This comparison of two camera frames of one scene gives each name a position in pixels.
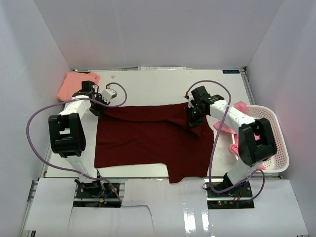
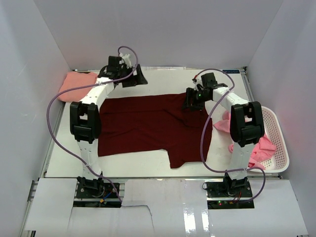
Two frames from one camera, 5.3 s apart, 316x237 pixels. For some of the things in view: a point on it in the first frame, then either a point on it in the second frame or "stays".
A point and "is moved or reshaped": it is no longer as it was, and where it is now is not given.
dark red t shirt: [156, 134] is moved or reshaped
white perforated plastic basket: [280, 162] stays
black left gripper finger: [97, 109] to [139, 79]
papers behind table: [161, 68] stays
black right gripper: [192, 122] to [196, 106]
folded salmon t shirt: [71, 83] stays
